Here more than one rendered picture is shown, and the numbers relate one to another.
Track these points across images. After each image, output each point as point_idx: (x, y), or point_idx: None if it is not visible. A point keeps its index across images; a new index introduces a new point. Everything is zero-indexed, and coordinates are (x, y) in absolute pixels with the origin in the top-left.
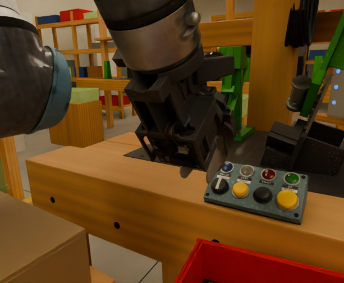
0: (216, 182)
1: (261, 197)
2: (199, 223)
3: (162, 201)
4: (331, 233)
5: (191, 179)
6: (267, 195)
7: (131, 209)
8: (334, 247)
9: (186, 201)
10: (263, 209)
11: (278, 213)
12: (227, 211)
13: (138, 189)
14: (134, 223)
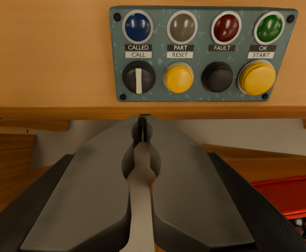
0: (134, 80)
1: (218, 91)
2: (119, 112)
3: (47, 110)
4: (298, 98)
5: (60, 28)
6: (228, 85)
7: (0, 114)
8: (294, 108)
9: (90, 107)
10: (218, 99)
11: (240, 100)
12: (161, 106)
13: None
14: (22, 116)
